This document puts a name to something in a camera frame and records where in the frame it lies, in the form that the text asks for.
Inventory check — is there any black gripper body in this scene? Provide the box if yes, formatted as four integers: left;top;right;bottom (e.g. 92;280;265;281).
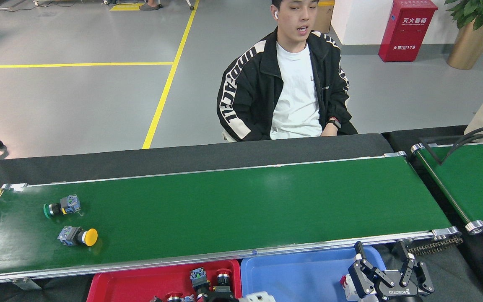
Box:
374;273;422;302

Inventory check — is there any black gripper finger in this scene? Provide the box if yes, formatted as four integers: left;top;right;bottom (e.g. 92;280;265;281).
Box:
394;241;435;296
348;242;387;297

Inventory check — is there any yellow push button switch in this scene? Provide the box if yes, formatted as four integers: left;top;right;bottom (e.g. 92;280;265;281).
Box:
57;225;99;247

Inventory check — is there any blue tray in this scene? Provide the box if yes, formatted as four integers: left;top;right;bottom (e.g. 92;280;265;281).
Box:
240;245;389;302

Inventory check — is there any green conveyor belt short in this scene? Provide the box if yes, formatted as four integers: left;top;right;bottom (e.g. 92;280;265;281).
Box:
410;141;483;234

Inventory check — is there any green conveyor belt long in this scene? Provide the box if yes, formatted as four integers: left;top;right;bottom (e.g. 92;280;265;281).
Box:
0;151;463;288

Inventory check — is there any red tray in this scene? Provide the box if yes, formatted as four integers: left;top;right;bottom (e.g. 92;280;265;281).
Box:
86;259;242;302

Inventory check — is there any black guide bar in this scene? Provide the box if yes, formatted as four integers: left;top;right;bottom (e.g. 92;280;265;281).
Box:
421;144;442;165

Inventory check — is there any potted plant in gold pot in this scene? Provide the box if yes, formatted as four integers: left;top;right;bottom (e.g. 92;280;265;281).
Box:
444;0;483;70

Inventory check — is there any red fire extinguisher box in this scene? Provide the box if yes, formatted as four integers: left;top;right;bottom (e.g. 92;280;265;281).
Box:
378;0;438;62

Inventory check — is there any cardboard box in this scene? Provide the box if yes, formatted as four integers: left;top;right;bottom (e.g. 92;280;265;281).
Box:
311;0;335;34

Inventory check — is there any black drive chain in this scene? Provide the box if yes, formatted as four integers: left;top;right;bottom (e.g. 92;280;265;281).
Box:
407;237;463;255

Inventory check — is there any black cable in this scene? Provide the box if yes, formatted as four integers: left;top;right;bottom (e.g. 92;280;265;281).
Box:
440;122;483;165

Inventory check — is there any green push button switch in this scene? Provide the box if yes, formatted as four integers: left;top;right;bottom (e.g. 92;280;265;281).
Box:
43;194;81;219

